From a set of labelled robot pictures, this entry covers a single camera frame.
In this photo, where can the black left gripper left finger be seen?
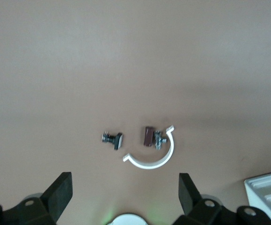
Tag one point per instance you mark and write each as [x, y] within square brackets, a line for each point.
[60, 192]

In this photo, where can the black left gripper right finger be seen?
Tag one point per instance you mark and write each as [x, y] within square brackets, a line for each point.
[186, 194]

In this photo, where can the white drawer cabinet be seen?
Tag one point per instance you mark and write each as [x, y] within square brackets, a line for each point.
[266, 199]

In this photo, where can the white curved plastic clamp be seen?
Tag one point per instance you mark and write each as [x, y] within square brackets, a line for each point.
[171, 145]

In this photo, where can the small black clip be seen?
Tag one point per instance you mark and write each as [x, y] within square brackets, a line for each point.
[116, 140]

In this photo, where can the brown switch with metal terminals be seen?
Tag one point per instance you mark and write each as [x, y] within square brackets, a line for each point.
[147, 137]

